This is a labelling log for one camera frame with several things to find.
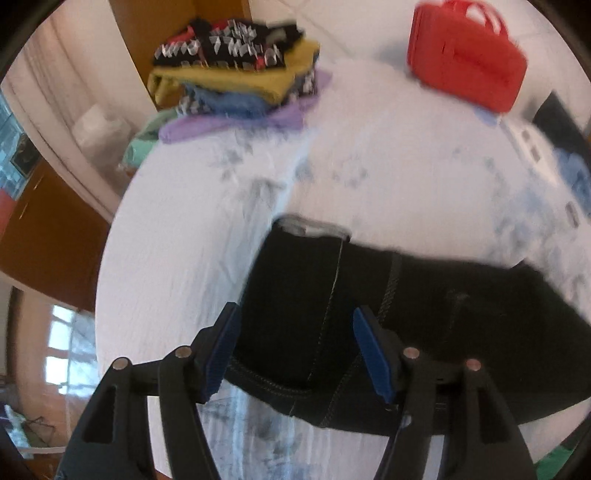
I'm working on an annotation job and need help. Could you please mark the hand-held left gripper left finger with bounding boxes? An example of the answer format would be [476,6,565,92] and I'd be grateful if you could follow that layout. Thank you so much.
[54,302,243,480]

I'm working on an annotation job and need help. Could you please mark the pile of folded clothes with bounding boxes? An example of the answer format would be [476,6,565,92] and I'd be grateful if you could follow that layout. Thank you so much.
[159,69,334,145]

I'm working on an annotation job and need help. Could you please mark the white curtain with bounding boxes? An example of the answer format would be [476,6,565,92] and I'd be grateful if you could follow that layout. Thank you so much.
[2,9,153,217]

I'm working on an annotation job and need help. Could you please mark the mint green garment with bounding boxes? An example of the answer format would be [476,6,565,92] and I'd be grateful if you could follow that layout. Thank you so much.
[121,111,178,169]

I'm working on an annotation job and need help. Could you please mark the black white patterned garment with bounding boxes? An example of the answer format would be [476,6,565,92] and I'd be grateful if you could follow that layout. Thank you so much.
[153,18,305,73]

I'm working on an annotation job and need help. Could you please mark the blue cloth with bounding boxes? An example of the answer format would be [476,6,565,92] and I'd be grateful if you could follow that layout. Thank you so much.
[554,148,591,213]

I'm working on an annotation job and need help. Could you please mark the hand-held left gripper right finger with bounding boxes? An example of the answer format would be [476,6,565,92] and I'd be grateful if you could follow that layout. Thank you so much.
[353,305,539,480]

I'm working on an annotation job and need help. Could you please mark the white floral bed sheet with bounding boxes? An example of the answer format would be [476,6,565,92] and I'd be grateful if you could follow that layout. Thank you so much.
[94,59,591,480]

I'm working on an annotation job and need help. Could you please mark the blue folded garment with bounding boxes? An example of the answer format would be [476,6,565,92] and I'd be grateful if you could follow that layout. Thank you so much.
[196,90,269,118]

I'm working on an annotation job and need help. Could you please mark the red plastic case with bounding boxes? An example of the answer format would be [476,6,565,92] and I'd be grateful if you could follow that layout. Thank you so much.
[406,0,528,114]

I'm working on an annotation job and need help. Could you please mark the black pants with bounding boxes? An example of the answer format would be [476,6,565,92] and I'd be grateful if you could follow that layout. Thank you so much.
[222,215,591,436]

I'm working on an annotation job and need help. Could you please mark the yellow folded garment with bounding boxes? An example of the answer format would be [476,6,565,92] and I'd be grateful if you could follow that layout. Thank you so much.
[148,39,321,107]

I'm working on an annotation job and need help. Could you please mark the wooden wardrobe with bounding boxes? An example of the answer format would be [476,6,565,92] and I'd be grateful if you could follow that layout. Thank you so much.
[0,159,116,313]

